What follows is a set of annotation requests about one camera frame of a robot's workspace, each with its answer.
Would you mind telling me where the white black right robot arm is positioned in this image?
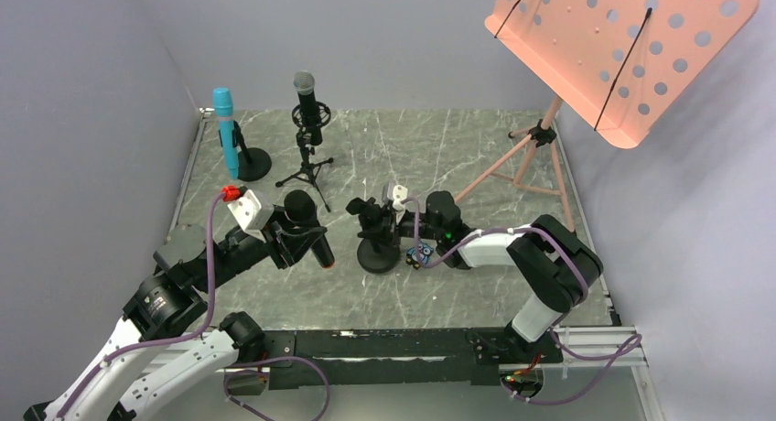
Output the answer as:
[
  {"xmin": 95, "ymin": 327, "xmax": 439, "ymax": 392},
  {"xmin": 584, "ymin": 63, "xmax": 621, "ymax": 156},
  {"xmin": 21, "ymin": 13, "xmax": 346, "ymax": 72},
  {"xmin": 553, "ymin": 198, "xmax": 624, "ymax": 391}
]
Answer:
[{"xmin": 346, "ymin": 185, "xmax": 604, "ymax": 343}]

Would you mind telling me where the black round-base mic stand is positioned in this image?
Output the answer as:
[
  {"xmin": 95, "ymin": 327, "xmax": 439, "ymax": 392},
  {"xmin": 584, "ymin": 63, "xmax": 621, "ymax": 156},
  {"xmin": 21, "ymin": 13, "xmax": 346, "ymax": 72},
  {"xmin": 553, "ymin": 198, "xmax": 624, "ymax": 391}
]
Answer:
[{"xmin": 232, "ymin": 121, "xmax": 272, "ymax": 182}]

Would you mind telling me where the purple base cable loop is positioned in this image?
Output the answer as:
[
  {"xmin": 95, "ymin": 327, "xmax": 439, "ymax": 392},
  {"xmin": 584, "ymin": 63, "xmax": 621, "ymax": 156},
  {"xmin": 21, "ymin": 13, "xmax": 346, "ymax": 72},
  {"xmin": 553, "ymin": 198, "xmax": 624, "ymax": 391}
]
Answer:
[{"xmin": 222, "ymin": 356, "xmax": 331, "ymax": 421}]

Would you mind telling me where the black microphone silver head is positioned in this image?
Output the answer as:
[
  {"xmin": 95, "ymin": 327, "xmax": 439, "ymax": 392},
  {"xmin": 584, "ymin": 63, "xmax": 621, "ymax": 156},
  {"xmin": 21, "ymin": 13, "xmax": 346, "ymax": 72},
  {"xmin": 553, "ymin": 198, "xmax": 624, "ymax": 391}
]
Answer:
[{"xmin": 293, "ymin": 70, "xmax": 323, "ymax": 146}]

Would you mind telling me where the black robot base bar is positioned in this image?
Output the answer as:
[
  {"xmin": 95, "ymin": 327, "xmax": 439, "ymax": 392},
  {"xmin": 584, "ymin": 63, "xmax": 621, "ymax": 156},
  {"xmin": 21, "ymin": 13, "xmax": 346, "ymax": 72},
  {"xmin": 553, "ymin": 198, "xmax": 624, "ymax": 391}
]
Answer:
[{"xmin": 237, "ymin": 327, "xmax": 563, "ymax": 390}]

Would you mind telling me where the pink music stand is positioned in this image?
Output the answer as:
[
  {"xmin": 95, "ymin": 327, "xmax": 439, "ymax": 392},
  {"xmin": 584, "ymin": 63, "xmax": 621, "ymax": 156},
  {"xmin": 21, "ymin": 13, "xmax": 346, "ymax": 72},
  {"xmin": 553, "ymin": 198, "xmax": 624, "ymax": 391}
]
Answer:
[{"xmin": 453, "ymin": 0, "xmax": 760, "ymax": 232}]

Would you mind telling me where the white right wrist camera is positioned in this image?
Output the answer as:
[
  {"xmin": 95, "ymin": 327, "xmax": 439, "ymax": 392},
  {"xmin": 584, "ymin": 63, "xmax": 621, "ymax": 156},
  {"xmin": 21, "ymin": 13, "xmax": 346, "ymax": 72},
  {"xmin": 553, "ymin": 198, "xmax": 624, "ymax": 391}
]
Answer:
[{"xmin": 382, "ymin": 183, "xmax": 409, "ymax": 212}]

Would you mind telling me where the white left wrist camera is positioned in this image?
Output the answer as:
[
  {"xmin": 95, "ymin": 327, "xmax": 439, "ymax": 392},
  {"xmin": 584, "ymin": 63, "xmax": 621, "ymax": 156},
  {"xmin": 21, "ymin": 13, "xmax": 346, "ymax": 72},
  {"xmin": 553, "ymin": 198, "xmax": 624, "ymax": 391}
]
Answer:
[{"xmin": 221, "ymin": 185, "xmax": 275, "ymax": 238}]

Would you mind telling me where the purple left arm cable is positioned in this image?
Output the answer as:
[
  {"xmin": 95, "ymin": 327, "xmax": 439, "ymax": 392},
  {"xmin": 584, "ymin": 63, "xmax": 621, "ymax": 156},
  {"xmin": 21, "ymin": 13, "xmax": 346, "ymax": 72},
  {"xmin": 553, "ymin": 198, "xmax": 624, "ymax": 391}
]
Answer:
[{"xmin": 54, "ymin": 193, "xmax": 229, "ymax": 421}]

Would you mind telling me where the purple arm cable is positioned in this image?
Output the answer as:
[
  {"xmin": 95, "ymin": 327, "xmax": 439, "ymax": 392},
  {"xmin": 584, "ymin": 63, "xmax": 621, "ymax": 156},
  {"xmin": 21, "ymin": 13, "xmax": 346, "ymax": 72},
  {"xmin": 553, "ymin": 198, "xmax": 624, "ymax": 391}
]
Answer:
[
  {"xmin": 54, "ymin": 193, "xmax": 229, "ymax": 421},
  {"xmin": 403, "ymin": 197, "xmax": 644, "ymax": 407}
]

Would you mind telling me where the black microphone orange end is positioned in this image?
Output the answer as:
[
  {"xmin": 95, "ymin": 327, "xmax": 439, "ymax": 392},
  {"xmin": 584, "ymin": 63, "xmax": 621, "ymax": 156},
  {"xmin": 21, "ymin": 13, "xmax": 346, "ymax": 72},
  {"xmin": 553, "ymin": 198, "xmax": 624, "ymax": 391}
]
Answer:
[{"xmin": 284, "ymin": 189, "xmax": 335, "ymax": 268}]

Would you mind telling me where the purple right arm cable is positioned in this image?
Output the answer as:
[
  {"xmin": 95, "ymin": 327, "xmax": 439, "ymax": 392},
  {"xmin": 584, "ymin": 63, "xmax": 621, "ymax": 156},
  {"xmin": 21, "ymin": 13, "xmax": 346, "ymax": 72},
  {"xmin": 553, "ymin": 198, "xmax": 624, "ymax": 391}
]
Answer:
[{"xmin": 403, "ymin": 197, "xmax": 644, "ymax": 407}]

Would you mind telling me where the blue toy microphone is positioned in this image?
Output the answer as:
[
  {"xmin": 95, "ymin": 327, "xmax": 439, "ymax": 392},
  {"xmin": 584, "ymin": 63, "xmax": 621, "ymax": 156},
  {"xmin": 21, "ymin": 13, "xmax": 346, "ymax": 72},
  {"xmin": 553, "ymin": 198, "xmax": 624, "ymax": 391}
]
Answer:
[{"xmin": 212, "ymin": 87, "xmax": 239, "ymax": 179}]

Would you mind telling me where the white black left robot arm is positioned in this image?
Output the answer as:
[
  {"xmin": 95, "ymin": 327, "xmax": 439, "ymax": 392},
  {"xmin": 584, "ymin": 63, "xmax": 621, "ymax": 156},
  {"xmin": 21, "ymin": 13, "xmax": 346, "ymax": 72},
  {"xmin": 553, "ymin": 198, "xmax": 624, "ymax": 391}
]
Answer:
[{"xmin": 23, "ymin": 206, "xmax": 334, "ymax": 420}]

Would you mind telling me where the black round-base phone stand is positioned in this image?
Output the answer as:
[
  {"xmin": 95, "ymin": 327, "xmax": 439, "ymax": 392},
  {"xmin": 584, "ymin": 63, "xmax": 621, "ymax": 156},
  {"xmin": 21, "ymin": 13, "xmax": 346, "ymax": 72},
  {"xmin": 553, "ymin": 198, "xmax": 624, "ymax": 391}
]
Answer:
[{"xmin": 346, "ymin": 197, "xmax": 401, "ymax": 275}]

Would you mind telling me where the black tripod shock mount stand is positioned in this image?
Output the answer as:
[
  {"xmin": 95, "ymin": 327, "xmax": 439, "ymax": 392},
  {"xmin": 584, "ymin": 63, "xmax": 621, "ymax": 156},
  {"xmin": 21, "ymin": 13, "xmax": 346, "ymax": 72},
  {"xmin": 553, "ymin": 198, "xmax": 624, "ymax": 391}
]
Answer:
[{"xmin": 275, "ymin": 101, "xmax": 335, "ymax": 214}]

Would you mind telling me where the blue owl toy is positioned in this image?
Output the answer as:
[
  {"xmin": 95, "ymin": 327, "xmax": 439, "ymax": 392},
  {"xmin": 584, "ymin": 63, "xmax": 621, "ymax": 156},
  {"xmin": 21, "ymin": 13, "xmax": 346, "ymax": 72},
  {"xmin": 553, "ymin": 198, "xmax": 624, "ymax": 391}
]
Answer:
[{"xmin": 405, "ymin": 242, "xmax": 435, "ymax": 270}]

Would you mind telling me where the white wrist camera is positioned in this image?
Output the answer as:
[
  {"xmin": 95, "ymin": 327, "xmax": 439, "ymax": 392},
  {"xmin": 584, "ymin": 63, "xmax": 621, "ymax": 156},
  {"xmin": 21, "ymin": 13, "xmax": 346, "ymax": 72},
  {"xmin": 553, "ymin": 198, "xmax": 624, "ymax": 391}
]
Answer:
[
  {"xmin": 382, "ymin": 183, "xmax": 409, "ymax": 212},
  {"xmin": 221, "ymin": 185, "xmax": 275, "ymax": 238}
]

